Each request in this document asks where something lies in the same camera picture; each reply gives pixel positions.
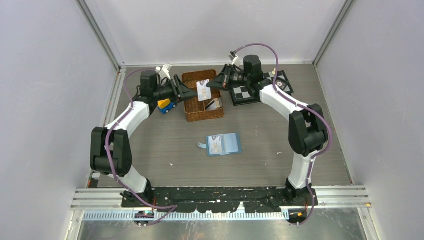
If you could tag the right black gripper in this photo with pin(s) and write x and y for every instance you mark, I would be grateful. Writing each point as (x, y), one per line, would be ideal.
(221, 82)

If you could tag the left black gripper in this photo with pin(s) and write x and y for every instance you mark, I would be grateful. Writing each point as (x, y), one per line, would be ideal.
(183, 92)

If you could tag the brown wicker basket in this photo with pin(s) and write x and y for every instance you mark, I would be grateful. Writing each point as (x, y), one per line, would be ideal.
(194, 109)

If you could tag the white portrait credit card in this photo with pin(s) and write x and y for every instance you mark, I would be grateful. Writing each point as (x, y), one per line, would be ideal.
(215, 144)

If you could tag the blue card holder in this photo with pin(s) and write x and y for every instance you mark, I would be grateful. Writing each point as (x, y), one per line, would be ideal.
(231, 144)

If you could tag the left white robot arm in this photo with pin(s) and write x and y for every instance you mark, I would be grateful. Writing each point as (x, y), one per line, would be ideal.
(110, 150)

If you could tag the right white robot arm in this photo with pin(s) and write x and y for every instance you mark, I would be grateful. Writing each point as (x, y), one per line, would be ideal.
(307, 129)

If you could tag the cards in basket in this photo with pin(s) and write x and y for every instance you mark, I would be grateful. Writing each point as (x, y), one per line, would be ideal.
(215, 104)

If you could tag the blue yellow toy car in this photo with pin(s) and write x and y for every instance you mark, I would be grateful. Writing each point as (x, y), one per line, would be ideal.
(165, 105)

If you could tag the black square box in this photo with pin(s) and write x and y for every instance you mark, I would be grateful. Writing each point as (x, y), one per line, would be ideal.
(283, 85)

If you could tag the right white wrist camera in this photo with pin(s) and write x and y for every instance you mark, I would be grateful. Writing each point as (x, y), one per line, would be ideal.
(234, 58)

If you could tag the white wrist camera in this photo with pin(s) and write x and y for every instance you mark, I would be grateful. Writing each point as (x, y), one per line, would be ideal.
(164, 71)
(234, 58)

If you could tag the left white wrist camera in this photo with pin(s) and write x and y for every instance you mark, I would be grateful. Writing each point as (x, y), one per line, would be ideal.
(164, 71)

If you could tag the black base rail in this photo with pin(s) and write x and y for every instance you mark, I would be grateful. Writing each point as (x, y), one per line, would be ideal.
(220, 200)

